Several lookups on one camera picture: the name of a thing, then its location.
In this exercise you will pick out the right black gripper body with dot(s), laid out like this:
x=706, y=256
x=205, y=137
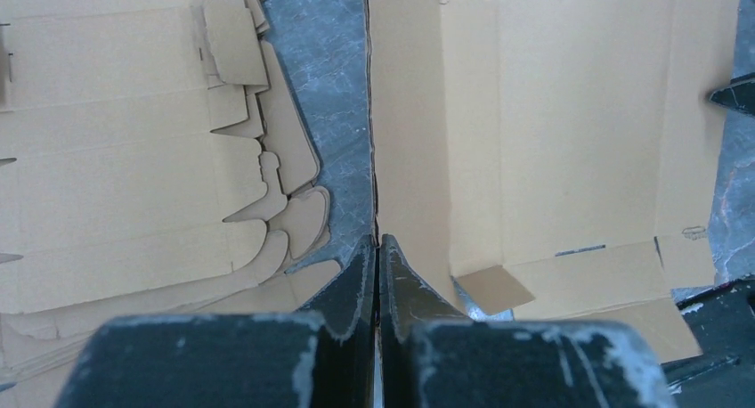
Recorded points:
x=722, y=320

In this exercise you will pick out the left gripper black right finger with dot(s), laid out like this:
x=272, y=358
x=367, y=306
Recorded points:
x=435, y=356

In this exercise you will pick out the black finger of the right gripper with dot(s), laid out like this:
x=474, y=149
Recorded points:
x=737, y=96

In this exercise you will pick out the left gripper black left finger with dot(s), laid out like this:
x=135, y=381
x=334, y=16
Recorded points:
x=321, y=355

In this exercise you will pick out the cardboard box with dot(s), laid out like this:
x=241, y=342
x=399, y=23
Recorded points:
x=556, y=158

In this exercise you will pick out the stack of flat cardboard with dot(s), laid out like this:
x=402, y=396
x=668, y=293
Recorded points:
x=153, y=160

